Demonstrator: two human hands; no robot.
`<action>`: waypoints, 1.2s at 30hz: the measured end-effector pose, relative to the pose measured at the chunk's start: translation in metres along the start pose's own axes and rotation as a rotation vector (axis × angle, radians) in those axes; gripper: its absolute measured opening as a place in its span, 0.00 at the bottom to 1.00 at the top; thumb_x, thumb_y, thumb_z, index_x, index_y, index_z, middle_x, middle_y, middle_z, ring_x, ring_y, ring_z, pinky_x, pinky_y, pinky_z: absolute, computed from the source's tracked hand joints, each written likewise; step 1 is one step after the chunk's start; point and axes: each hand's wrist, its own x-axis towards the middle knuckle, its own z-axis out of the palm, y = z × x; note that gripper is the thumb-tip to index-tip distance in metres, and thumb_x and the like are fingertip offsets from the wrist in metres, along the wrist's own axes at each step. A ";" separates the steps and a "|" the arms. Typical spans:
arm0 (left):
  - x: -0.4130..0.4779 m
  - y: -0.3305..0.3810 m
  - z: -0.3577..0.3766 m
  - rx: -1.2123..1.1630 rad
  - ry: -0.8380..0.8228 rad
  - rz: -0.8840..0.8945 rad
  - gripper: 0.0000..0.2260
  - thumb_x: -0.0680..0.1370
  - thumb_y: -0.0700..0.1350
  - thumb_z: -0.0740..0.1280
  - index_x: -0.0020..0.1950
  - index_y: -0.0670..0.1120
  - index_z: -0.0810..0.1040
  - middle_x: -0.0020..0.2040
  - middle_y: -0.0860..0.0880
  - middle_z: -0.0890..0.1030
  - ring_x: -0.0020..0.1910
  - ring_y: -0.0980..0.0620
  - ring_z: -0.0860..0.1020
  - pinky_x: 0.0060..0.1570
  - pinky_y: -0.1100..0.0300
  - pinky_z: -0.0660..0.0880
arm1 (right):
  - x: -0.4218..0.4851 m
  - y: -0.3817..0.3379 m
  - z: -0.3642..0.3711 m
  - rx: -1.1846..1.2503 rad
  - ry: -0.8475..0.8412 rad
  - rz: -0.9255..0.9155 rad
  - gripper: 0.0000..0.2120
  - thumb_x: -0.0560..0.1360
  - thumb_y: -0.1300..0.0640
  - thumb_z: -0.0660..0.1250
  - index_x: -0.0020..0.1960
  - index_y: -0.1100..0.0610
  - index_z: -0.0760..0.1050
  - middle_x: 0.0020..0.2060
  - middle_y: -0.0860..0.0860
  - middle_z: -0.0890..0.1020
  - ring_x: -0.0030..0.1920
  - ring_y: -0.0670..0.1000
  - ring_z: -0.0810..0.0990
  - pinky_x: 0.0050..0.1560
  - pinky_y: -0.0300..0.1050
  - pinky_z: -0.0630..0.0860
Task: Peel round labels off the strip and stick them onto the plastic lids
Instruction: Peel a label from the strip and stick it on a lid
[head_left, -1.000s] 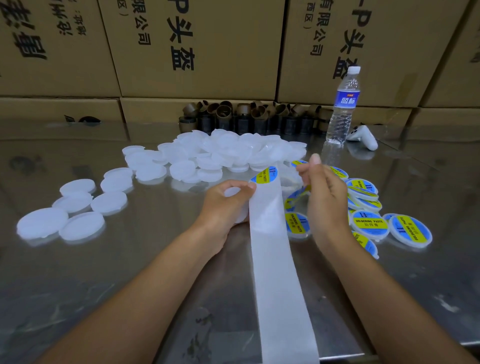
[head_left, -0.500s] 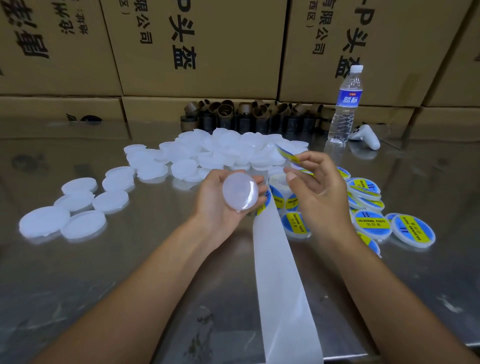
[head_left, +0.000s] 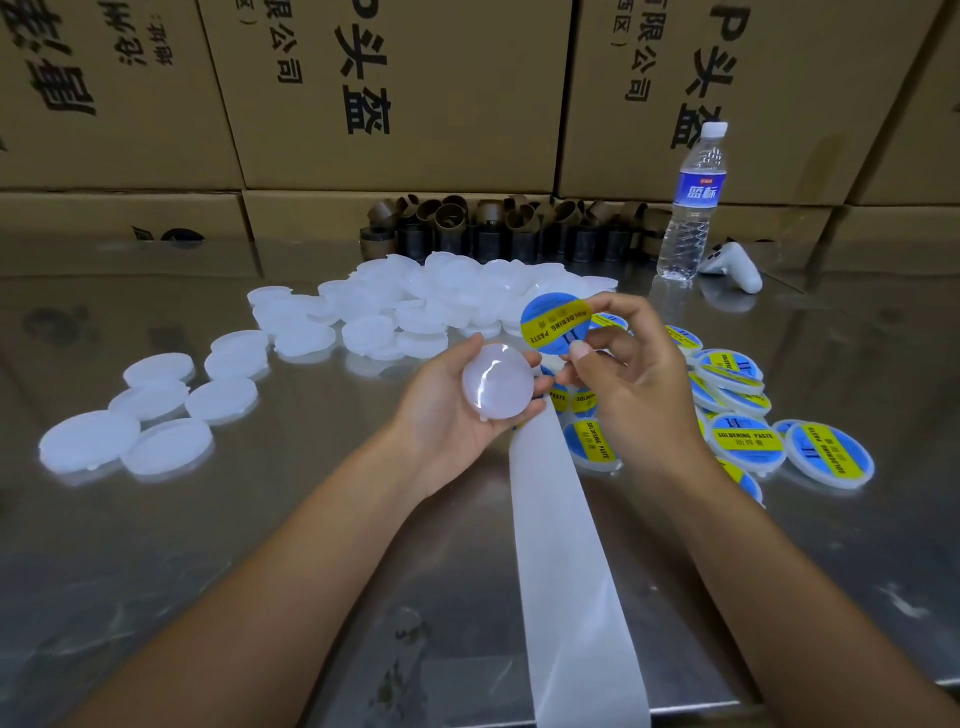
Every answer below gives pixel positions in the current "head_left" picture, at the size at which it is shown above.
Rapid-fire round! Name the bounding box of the row of dark cardboard tubes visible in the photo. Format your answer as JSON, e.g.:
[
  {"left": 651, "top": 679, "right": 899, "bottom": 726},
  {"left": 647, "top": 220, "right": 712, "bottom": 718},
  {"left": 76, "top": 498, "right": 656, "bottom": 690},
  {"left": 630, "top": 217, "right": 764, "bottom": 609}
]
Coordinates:
[{"left": 360, "top": 195, "right": 669, "bottom": 264}]

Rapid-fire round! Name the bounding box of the person's right forearm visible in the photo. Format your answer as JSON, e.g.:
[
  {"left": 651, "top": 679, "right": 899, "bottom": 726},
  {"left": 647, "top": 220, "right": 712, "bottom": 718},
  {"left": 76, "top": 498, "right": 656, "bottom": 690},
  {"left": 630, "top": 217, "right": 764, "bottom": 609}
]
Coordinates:
[{"left": 672, "top": 447, "right": 960, "bottom": 728}]

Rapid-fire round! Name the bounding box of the stack of brown cardboard boxes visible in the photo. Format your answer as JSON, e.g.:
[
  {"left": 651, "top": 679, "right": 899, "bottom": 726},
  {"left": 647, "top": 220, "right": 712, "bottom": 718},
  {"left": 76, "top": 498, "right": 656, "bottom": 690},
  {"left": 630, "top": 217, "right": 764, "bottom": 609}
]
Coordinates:
[{"left": 0, "top": 0, "right": 960, "bottom": 246}]

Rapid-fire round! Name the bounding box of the white handheld controller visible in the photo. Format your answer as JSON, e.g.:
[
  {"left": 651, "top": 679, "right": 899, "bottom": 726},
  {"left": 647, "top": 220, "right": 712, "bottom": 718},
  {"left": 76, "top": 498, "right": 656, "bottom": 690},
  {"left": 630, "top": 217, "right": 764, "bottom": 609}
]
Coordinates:
[{"left": 699, "top": 241, "right": 765, "bottom": 296}]

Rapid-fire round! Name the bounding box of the clear plastic water bottle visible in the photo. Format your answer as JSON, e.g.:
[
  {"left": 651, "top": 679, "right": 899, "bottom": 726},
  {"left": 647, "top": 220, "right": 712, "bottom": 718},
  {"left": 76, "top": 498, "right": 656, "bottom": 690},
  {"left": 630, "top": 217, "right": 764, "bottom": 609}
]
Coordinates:
[{"left": 657, "top": 121, "right": 731, "bottom": 287}]

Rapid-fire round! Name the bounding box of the person's left hand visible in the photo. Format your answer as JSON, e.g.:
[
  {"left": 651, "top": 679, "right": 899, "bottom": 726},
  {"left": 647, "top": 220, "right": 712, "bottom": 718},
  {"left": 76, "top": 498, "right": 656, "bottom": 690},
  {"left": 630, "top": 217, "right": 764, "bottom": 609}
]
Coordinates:
[{"left": 387, "top": 333, "right": 557, "bottom": 504}]

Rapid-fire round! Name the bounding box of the person's left forearm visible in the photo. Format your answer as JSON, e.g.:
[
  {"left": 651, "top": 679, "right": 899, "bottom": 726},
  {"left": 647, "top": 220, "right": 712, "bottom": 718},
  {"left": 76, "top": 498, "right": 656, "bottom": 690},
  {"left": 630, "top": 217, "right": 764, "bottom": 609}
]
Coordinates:
[{"left": 67, "top": 447, "right": 444, "bottom": 728}]

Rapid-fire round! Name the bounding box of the sticker roll with backing strip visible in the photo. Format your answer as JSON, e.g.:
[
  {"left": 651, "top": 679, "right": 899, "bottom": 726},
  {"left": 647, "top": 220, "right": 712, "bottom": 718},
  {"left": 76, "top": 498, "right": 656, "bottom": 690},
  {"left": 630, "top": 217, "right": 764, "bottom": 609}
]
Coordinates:
[{"left": 510, "top": 352, "right": 654, "bottom": 728}]

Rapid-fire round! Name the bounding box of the pile of white plastic lids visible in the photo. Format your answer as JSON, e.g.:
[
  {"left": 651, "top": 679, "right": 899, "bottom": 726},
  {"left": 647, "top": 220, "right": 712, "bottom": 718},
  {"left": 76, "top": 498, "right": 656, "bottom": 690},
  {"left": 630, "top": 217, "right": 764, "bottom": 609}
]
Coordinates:
[{"left": 37, "top": 250, "right": 620, "bottom": 485}]

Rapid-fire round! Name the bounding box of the person's right hand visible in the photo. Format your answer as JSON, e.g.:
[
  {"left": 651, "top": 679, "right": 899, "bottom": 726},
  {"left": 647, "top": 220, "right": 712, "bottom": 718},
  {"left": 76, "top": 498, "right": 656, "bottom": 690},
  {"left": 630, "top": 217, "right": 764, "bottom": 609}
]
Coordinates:
[{"left": 567, "top": 292, "right": 719, "bottom": 485}]

